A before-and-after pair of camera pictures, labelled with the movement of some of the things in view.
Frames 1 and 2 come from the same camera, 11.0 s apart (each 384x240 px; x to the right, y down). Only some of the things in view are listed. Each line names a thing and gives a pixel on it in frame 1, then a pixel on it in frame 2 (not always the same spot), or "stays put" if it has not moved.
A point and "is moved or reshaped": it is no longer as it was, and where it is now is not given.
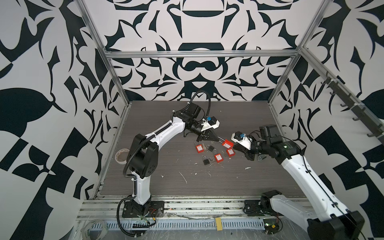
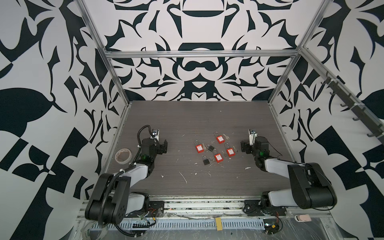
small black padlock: [210, 147] stays put
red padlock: [218, 156] stays put
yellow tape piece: [219, 224] stays put
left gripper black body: [203, 136] -> [160, 148]
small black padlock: [205, 160] stays put
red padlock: [226, 143] is moved or reshaped
